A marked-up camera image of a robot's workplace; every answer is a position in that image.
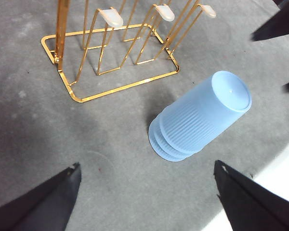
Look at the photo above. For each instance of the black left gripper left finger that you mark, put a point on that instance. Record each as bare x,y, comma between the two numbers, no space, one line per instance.
38,207

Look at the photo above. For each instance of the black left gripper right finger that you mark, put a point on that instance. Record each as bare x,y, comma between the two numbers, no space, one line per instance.
255,207

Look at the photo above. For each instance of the blue ribbed plastic cup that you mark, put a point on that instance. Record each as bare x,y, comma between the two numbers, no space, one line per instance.
165,141
159,148
207,108

